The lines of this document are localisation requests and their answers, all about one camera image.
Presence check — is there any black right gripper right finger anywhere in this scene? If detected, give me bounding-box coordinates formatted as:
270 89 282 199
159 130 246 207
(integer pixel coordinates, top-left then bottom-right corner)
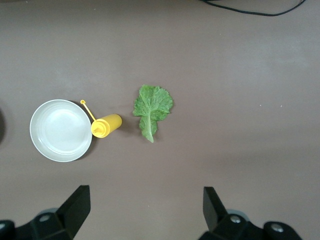
198 186 304 240

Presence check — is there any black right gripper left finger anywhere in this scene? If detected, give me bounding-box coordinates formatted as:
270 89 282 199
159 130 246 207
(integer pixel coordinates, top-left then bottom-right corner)
0 184 91 240

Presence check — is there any yellow mustard squeeze bottle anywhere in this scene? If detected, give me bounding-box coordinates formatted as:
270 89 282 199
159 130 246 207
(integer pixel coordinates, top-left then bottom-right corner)
79 99 123 139

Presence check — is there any green lettuce leaf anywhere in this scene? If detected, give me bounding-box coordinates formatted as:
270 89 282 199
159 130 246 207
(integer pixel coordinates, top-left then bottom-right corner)
132 84 174 144

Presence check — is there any white round plate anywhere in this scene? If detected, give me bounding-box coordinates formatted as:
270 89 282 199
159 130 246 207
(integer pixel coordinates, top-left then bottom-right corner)
29 99 93 163

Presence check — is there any black cable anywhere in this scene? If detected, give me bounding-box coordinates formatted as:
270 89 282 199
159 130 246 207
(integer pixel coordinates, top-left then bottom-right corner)
198 0 307 17

